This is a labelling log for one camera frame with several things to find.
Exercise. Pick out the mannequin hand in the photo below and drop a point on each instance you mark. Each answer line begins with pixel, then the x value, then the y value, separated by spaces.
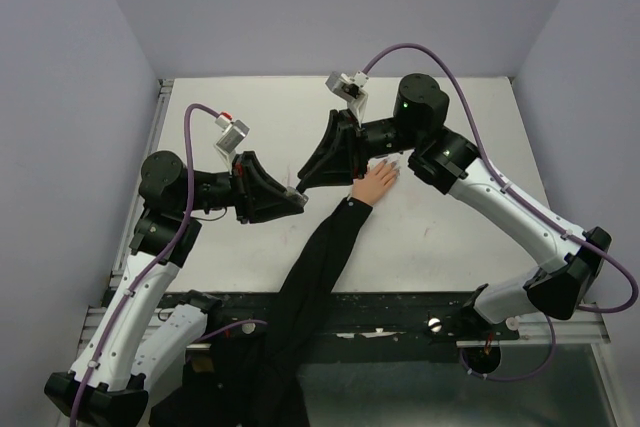
pixel 375 183

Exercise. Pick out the black sleeve forearm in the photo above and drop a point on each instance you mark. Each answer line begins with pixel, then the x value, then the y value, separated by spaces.
pixel 254 378

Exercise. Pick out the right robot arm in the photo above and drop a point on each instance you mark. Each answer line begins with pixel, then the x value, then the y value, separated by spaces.
pixel 568 258

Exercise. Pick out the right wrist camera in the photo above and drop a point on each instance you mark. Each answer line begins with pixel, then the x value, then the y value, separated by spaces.
pixel 351 90

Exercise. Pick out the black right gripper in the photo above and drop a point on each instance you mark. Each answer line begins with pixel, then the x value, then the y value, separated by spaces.
pixel 332 165

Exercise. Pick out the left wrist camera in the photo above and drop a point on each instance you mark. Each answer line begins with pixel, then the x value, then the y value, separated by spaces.
pixel 233 133

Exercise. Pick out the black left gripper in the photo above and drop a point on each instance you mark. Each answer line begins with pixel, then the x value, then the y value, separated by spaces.
pixel 250 182

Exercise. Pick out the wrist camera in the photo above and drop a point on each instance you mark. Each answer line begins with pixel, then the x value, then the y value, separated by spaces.
pixel 351 90
pixel 233 133

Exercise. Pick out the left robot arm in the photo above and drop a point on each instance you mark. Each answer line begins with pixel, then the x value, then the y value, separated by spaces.
pixel 110 383

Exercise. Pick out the glitter nail polish bottle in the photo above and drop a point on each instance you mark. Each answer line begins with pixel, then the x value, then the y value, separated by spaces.
pixel 294 196

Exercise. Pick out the metal sheet panel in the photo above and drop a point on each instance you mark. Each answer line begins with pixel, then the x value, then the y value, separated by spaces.
pixel 568 393

